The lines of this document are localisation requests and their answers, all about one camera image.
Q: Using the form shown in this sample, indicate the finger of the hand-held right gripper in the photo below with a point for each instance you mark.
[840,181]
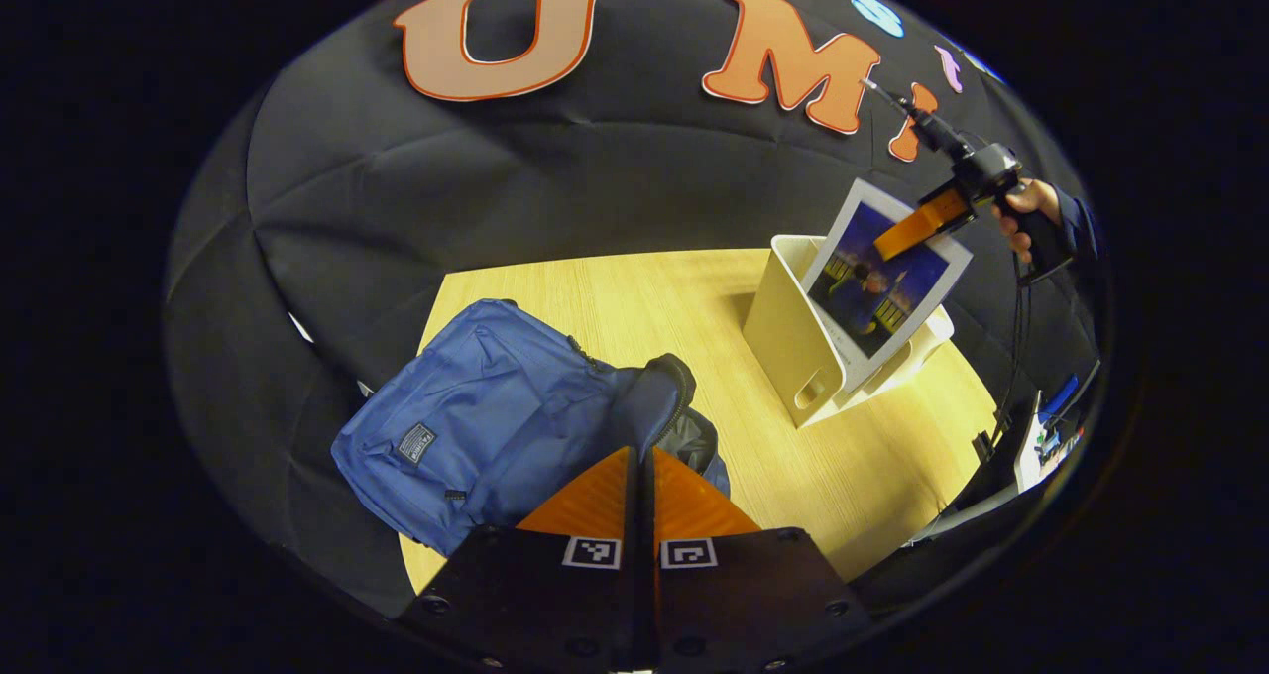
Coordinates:
[917,226]

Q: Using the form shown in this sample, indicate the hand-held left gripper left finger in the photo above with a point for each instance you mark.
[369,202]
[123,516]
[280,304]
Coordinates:
[555,605]

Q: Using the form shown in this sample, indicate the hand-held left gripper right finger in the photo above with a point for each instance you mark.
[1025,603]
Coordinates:
[734,605]

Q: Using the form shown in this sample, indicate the blue cover book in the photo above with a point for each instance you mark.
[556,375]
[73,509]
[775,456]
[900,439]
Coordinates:
[882,297]

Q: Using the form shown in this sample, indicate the cream bookshelf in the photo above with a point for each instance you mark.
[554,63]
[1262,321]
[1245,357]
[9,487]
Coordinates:
[783,327]

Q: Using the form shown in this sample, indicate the blue schoolbag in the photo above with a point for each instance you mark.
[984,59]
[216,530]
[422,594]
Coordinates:
[476,416]

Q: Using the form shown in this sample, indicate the cluttered white equipment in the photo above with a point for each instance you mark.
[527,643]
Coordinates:
[1031,456]

